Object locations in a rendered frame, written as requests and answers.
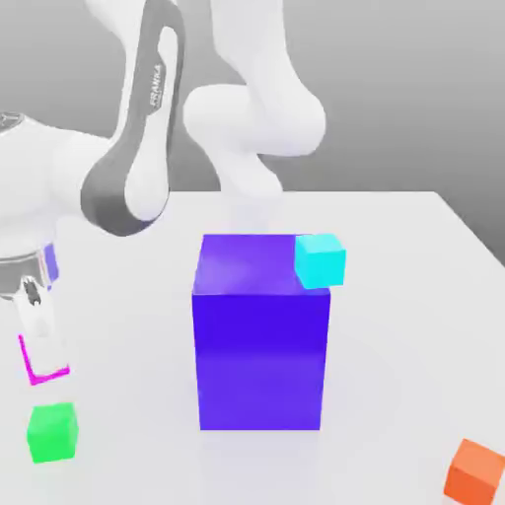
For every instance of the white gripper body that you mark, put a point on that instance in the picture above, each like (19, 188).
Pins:
(41, 339)

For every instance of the small magenta cube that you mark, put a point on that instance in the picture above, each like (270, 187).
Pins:
(28, 367)

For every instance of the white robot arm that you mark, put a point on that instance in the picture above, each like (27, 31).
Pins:
(252, 118)

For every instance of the small green cube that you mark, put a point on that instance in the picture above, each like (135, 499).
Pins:
(52, 432)

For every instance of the small cyan cube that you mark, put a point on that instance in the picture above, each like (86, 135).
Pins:
(321, 262)

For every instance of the small orange cube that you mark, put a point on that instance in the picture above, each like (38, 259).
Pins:
(473, 473)

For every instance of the large blue box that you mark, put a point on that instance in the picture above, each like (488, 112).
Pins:
(260, 355)

